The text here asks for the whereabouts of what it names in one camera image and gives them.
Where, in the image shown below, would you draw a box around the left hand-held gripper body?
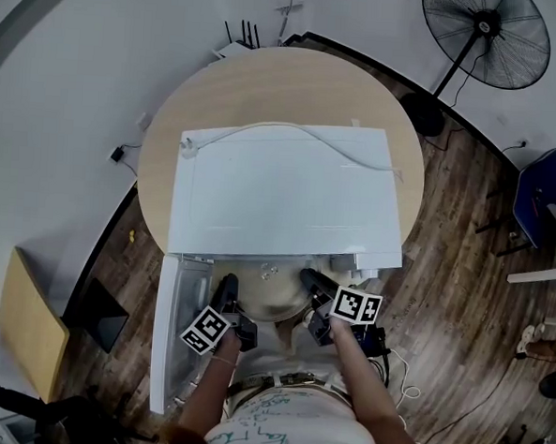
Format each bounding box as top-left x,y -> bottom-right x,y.
178,303 -> 262,360

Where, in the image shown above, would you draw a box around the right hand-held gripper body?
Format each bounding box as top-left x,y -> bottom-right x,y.
305,282 -> 396,361

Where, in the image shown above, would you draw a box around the round glass turntable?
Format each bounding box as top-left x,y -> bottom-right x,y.
209,253 -> 318,326

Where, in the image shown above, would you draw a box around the person's right forearm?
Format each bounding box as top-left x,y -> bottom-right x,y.
323,318 -> 423,444

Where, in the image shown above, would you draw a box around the person's left forearm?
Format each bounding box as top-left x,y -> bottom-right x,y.
174,358 -> 240,444

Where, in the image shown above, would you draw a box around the person's left hand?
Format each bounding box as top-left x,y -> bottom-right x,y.
211,330 -> 244,365

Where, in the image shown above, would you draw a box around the white microwave door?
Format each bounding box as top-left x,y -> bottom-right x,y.
147,251 -> 218,418

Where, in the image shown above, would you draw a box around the person's light trousers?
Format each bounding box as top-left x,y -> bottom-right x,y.
234,315 -> 362,391

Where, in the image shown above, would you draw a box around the white microwave oven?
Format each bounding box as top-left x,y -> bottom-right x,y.
166,114 -> 412,274

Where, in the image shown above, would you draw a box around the person's belt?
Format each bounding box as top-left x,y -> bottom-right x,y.
227,366 -> 357,400

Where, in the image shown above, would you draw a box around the black flat panel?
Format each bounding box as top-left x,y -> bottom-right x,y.
58,275 -> 132,356

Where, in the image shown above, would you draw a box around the person's white printed shirt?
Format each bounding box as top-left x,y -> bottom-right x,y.
203,383 -> 390,444

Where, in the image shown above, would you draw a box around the black office chair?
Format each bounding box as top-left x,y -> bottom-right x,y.
0,377 -> 156,444

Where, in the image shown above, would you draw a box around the yellow wooden board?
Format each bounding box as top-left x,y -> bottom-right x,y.
0,244 -> 76,405

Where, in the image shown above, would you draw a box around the wooden desk with white legs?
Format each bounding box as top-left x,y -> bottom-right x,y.
503,153 -> 556,326

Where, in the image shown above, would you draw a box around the round wooden table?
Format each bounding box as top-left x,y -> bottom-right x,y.
131,37 -> 433,273

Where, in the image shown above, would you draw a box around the blue chair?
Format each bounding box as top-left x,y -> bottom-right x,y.
473,142 -> 556,261

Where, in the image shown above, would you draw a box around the white router with black antennas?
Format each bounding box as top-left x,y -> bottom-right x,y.
211,17 -> 263,62

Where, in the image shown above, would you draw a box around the black standing fan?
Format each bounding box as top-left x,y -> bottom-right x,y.
398,0 -> 555,142

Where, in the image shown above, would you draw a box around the white looped gripper cable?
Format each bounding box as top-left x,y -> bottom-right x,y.
376,347 -> 449,444

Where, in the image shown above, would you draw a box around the white power cord with plug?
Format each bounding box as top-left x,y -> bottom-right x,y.
177,114 -> 407,183

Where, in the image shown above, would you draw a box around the hanging wall cable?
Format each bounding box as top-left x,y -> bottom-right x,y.
277,0 -> 293,47

